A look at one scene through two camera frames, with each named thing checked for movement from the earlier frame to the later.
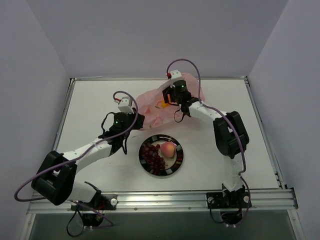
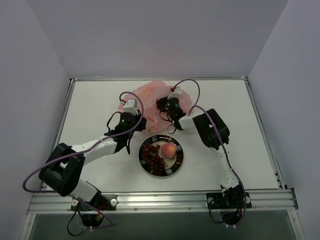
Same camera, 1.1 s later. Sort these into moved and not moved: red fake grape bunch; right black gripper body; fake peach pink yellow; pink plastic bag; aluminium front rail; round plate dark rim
Moved: pink plastic bag; right black gripper body
Not moved: round plate dark rim; red fake grape bunch; aluminium front rail; fake peach pink yellow
